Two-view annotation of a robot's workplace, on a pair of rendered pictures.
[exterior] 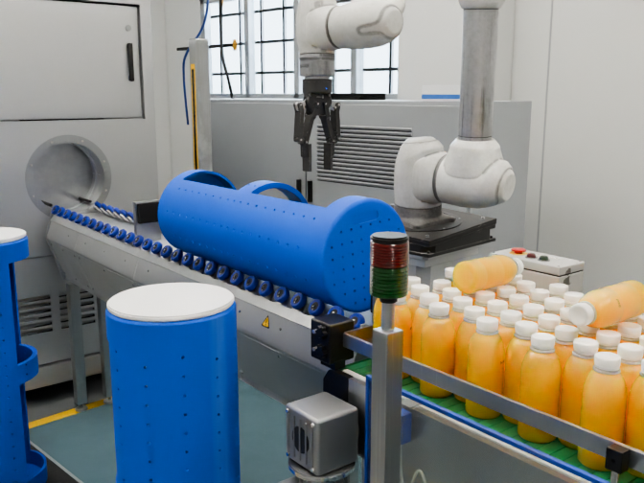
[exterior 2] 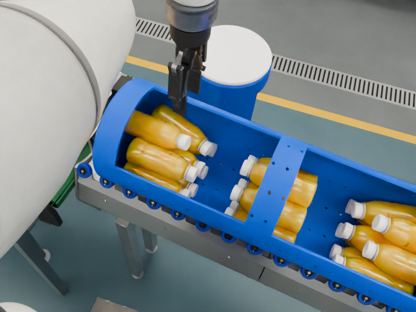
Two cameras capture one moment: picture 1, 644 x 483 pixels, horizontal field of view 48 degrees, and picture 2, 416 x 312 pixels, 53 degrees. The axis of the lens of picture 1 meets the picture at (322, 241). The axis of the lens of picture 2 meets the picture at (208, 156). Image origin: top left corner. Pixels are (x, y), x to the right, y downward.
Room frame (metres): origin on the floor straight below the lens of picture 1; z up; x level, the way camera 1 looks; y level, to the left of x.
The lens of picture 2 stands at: (2.41, -0.27, 2.00)
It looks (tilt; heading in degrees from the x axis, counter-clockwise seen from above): 57 degrees down; 147
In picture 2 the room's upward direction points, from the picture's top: 7 degrees clockwise
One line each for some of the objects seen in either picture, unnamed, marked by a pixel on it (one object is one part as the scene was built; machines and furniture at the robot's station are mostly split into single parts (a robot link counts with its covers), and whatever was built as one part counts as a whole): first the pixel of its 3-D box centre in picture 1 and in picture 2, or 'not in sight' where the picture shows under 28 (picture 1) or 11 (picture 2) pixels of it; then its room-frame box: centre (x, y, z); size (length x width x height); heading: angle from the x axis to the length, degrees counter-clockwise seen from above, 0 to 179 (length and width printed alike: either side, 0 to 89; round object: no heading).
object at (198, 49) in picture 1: (205, 242); not in sight; (3.05, 0.50, 0.85); 0.06 x 0.06 x 1.70; 38
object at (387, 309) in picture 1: (388, 282); not in sight; (1.15, -0.11, 1.18); 0.06 x 0.06 x 0.16
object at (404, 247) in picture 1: (389, 252); not in sight; (1.15, -0.11, 1.23); 0.06 x 0.06 x 0.04
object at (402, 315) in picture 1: (396, 336); not in sight; (1.44, -0.16, 0.98); 0.07 x 0.07 x 0.17
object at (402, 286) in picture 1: (388, 279); not in sight; (1.15, -0.11, 1.18); 0.06 x 0.06 x 0.05
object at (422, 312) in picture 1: (427, 341); not in sight; (1.42, -0.22, 0.98); 0.07 x 0.07 x 0.17
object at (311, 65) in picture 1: (316, 67); (191, 4); (1.88, 0.01, 1.55); 0.09 x 0.09 x 0.06
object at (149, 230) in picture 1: (148, 220); not in sight; (2.72, 0.66, 1.00); 0.10 x 0.04 x 0.15; 128
